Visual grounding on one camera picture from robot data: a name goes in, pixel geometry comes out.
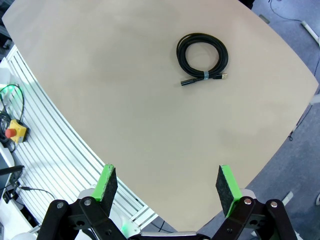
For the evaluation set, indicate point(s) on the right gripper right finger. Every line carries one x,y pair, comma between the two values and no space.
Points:
225,192

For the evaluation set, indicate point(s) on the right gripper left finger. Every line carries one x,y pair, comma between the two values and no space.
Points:
107,190

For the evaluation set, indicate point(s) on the white ribbed mounting platform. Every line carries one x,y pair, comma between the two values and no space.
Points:
50,140

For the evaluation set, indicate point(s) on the yellow emergency stop button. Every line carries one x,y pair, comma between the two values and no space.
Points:
20,131

